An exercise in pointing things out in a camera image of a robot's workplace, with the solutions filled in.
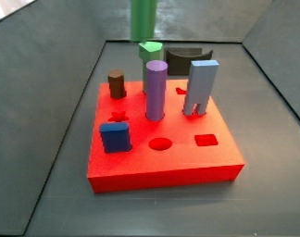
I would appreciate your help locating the green star prism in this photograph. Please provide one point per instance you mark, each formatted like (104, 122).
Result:
(143, 19)

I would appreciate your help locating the red peg board base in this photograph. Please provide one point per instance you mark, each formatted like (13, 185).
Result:
(181, 150)

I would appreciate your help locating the black curved fixture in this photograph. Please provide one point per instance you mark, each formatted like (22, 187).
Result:
(180, 57)

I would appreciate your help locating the dark blue rounded peg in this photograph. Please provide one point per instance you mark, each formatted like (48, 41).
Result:
(116, 137)

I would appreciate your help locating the brown hexagon peg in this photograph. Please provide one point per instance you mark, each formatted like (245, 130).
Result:
(117, 84)

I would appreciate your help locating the purple cylinder peg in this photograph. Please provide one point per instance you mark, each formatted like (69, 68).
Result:
(157, 76)

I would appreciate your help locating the light blue arch peg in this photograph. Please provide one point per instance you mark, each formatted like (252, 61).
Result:
(203, 76)

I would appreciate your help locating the green pentagon peg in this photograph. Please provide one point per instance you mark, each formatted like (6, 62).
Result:
(151, 51)

